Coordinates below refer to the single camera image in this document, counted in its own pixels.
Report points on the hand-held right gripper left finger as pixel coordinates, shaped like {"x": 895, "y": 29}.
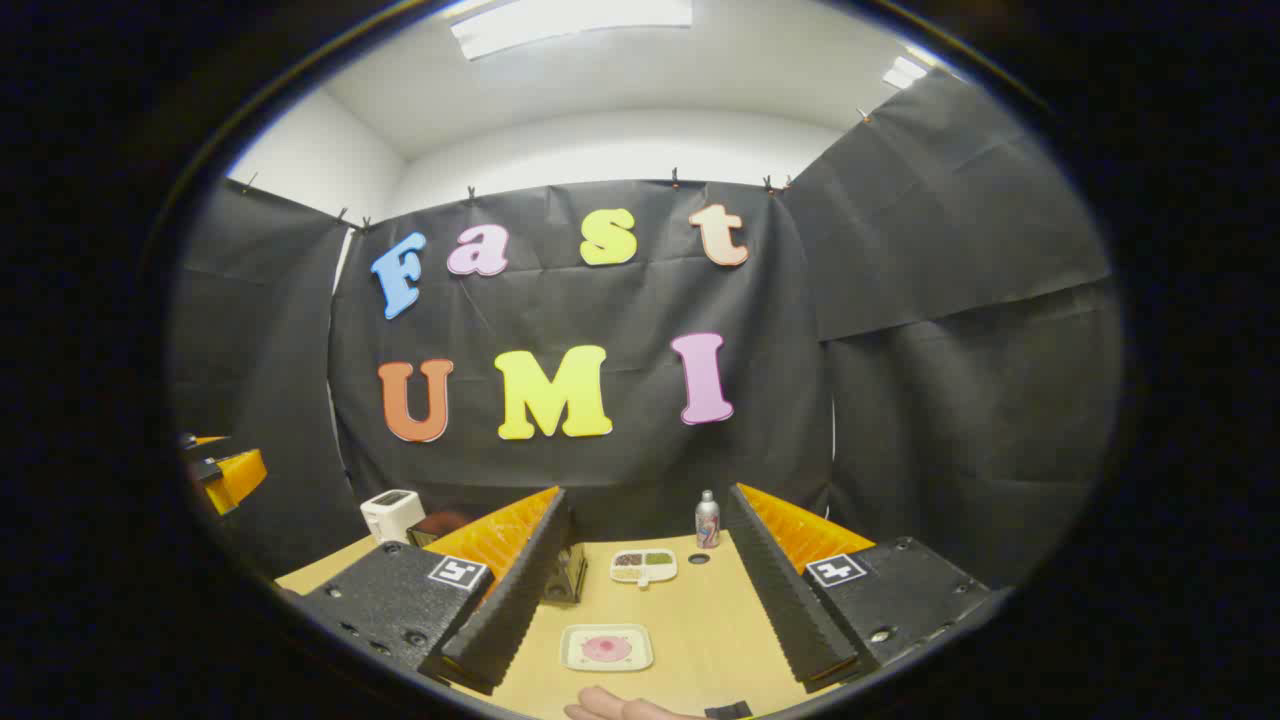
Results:
{"x": 520, "y": 590}

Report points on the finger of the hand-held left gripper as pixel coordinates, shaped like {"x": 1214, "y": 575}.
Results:
{"x": 205, "y": 440}
{"x": 238, "y": 478}

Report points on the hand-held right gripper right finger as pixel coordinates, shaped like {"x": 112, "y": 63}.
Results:
{"x": 775, "y": 590}

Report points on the pink food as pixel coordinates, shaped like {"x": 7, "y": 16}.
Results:
{"x": 606, "y": 648}

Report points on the white divided dish with snacks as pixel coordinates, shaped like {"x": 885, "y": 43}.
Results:
{"x": 643, "y": 566}

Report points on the silver drink bottle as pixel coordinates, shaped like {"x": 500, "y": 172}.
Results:
{"x": 707, "y": 522}

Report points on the white toaster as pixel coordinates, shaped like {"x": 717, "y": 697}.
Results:
{"x": 392, "y": 515}

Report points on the black backdrop cloth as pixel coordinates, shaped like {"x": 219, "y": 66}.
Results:
{"x": 640, "y": 300}

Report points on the small ceiling light panel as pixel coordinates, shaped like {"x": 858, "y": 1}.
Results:
{"x": 905, "y": 72}

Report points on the long ceiling light panel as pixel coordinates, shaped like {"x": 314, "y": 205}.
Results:
{"x": 570, "y": 22}

